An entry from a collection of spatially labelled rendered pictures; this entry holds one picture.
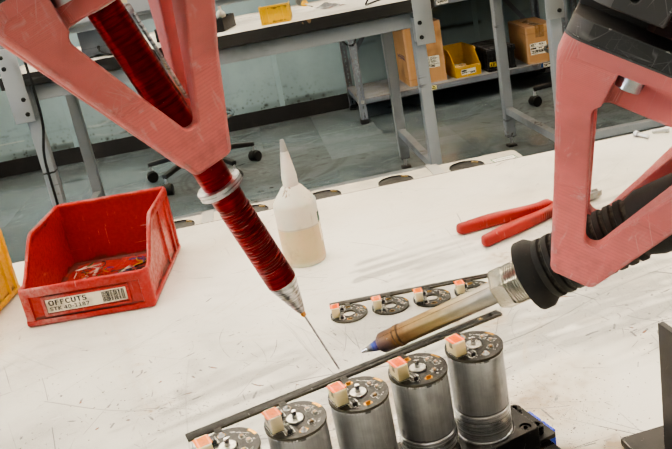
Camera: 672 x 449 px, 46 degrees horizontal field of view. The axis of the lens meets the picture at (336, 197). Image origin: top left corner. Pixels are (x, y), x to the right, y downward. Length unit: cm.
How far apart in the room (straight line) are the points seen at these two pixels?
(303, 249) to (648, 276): 25
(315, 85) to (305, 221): 416
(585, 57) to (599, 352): 27
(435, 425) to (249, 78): 443
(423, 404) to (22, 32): 21
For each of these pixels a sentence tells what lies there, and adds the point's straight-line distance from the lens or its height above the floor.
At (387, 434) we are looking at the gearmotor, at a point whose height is 80.
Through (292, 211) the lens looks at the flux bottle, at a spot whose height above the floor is 80.
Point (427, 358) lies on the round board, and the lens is 35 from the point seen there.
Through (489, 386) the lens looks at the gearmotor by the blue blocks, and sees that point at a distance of 35.
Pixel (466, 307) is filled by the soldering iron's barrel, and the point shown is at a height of 86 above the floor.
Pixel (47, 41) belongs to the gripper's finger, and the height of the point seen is 97.
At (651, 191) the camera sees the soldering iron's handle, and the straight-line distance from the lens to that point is 26.
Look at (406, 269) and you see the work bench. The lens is 58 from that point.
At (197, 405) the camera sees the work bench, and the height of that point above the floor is 75.
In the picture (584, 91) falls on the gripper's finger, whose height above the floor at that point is 94.
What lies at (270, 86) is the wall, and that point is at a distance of 474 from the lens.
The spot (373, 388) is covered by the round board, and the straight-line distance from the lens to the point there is 33.
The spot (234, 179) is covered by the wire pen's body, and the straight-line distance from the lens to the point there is 26.
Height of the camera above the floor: 99
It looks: 18 degrees down
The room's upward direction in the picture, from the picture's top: 10 degrees counter-clockwise
